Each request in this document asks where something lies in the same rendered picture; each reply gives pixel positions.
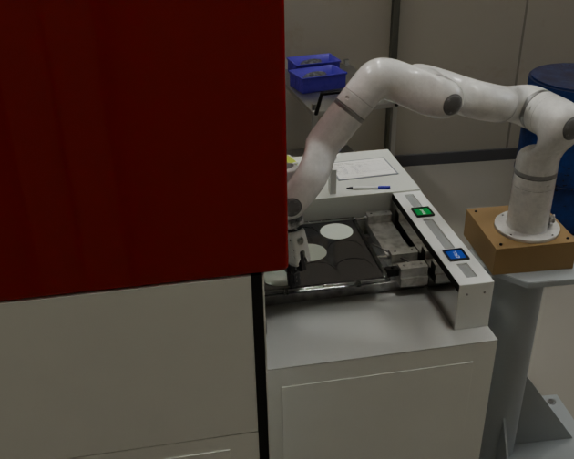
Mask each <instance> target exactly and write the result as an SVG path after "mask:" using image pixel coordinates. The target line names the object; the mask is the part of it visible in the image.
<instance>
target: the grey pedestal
mask: <svg viewBox="0 0 574 459"><path fill-rule="evenodd" d="M470 252H471V253H472V255H473V256H474V257H475V258H476V259H477V261H478V262H479V263H480V265H481V266H482V267H483V268H484V269H485V271H486V272H487V273H488V274H489V275H492V273H491V272H490V271H489V269H488V268H487V266H486V265H485V263H484V262H483V261H482V260H481V259H480V257H479V256H478V254H477V253H476V251H475V250H474V248H473V247H472V248H471V249H470ZM491 278H492V280H493V281H494V288H493V294H492V301H491V307H490V313H489V319H488V327H489V329H490V330H491V331H492V332H493V333H494V335H495V336H496V337H497V349H496V356H495V361H494V367H493V373H492V379H491V384H490V391H489V396H488V402H487V413H486V419H485V425H484V431H483V436H482V443H481V448H480V454H479V459H574V419H573V418H572V416H571V415H570V413H569V411H568V410H567V408H566V407H565V405H564V404H563V402H562V401H561V400H560V399H559V397H558V396H557V395H556V394H553V395H544V396H541V394H540V393H539V392H538V390H537V388H536V387H535V386H534V384H533V383H532V382H531V380H530V379H529V378H528V367H529V362H530V357H531V353H532V347H533V342H534V338H535V332H536V328H537V323H538V314H539V309H540V304H541V299H542V294H543V290H544V287H551V286H562V285H572V284H574V264H573V268H572V269H563V270H542V271H531V272H520V273H509V274H498V275H492V277H491Z"/></svg>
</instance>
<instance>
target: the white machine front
mask: <svg viewBox="0 0 574 459"><path fill-rule="evenodd" d="M251 292H252V311H253V331H254V351H255V371H256V390H257V410H258V429H259V430H258V431H265V430H268V429H270V421H269V420H270V417H269V392H268V367H267V342H266V334H267V319H266V315H265V291H264V274H263V272H261V273H253V274H251Z"/></svg>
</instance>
